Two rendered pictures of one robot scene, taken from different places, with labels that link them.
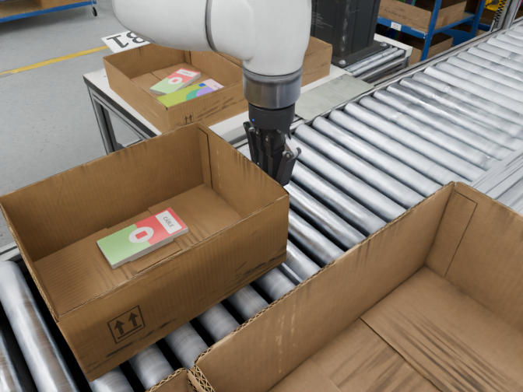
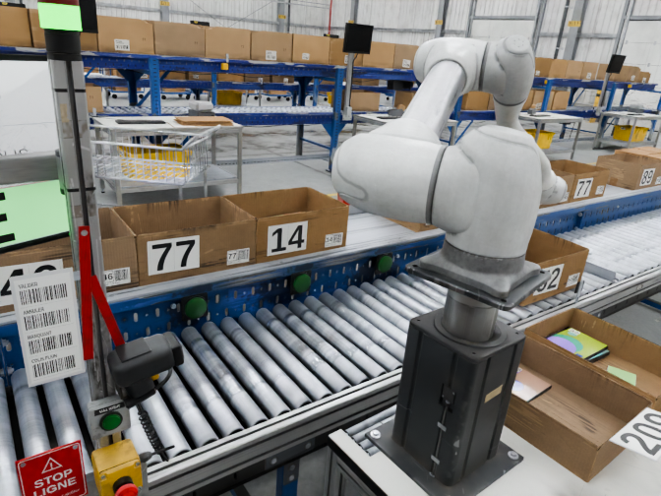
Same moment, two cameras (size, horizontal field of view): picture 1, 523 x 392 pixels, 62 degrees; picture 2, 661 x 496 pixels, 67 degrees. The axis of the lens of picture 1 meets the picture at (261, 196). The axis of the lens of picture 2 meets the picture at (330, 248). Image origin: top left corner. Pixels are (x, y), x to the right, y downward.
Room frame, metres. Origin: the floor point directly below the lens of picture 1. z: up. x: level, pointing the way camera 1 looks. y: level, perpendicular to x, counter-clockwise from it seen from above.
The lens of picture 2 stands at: (2.47, -0.55, 1.59)
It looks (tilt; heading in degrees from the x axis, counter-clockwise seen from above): 22 degrees down; 182
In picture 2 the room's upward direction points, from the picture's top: 5 degrees clockwise
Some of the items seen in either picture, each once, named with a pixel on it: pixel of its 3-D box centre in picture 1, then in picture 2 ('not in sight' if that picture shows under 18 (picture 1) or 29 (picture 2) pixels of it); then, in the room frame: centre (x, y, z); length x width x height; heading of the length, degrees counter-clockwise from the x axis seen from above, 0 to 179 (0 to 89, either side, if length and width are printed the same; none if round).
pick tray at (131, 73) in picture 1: (177, 82); (605, 359); (1.17, 0.24, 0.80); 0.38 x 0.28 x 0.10; 39
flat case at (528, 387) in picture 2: not in sight; (510, 386); (1.30, -0.06, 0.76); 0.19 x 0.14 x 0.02; 132
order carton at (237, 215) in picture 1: (152, 231); (525, 263); (0.54, 0.19, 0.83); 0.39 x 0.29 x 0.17; 128
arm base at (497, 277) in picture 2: not in sight; (486, 253); (1.53, -0.27, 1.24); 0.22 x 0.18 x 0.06; 142
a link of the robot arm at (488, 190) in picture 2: not in sight; (490, 187); (1.55, -0.29, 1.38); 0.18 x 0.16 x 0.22; 72
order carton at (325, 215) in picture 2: not in sight; (284, 221); (0.68, -0.79, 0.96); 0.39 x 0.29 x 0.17; 129
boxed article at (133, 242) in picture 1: (143, 236); not in sight; (0.59, 0.23, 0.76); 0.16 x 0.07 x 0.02; 127
